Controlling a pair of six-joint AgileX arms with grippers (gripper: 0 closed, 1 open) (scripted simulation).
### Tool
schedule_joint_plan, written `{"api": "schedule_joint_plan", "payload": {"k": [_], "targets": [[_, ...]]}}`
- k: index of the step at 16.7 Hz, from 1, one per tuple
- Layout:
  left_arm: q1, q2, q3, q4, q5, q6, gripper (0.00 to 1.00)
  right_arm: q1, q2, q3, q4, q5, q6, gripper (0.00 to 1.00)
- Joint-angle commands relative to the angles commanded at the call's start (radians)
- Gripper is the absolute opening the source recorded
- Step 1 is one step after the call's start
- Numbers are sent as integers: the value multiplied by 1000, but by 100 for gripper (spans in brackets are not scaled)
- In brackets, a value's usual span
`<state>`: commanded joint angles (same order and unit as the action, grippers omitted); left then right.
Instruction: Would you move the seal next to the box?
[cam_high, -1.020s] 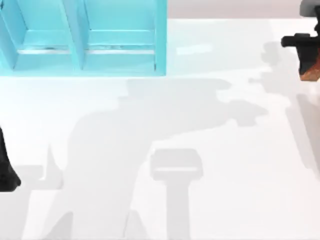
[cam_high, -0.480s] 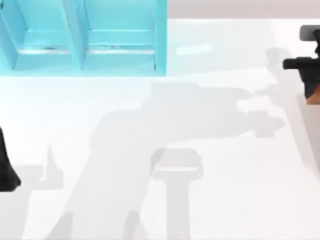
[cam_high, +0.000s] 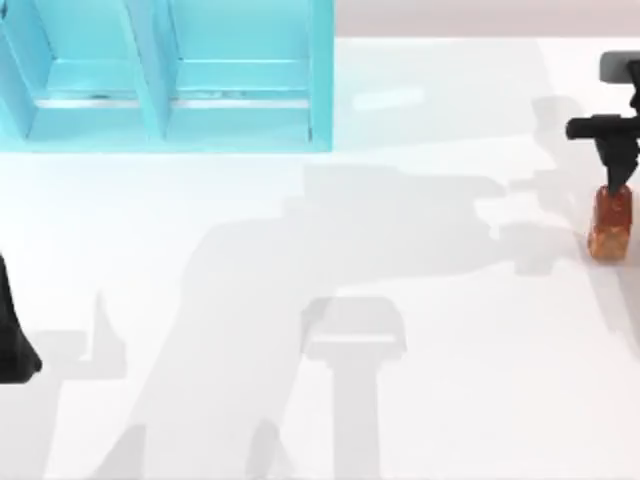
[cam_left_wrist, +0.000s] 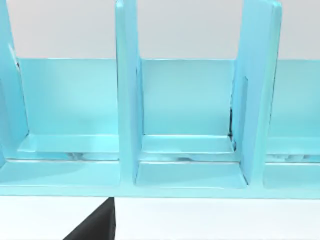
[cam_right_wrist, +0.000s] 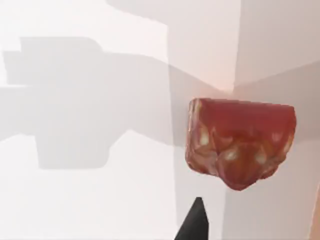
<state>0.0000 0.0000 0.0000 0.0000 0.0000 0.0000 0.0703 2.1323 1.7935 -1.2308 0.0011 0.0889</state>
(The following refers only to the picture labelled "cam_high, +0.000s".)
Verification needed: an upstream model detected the pale grey rounded box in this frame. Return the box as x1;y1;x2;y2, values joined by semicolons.
598;50;640;84

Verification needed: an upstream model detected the light blue rack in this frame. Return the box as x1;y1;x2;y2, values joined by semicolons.
0;0;335;154

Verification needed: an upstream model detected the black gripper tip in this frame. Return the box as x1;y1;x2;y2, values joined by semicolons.
0;253;43;386

